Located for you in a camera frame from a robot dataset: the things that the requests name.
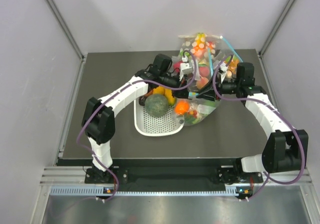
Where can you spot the clear zip bag with vegetables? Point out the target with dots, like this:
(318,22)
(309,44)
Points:
(199,108)

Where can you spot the zip bag with dragon fruit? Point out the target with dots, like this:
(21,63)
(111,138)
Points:
(203,73)

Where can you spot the yellow orange fake mango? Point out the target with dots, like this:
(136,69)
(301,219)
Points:
(168,93)

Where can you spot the orange fake orange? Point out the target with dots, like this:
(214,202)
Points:
(159,90)

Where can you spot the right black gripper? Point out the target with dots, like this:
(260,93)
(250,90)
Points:
(209,94)

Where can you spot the polka dot fruit bag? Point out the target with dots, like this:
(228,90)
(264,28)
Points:
(201,45)

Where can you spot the grey cable duct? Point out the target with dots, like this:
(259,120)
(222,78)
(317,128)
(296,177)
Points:
(229,191)

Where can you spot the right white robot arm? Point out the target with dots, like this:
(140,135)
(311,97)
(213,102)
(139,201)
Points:
(286,147)

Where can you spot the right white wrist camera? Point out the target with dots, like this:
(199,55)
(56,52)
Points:
(222,72)

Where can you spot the small zip bag with oranges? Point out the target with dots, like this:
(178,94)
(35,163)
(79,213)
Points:
(231,62)

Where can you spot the orange fake tangerine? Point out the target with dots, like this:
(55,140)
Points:
(182,107)

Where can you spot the white perforated plastic basket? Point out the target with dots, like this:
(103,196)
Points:
(145,124)

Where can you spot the green fake melon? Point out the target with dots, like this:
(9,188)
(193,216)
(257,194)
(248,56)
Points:
(156,105)

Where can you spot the dark fake fruit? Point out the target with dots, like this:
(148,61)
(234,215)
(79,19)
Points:
(142,100)

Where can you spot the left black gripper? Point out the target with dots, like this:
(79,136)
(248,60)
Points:
(178,79)

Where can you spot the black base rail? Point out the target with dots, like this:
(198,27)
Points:
(213,174)

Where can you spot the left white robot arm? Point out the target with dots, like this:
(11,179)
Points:
(98,122)

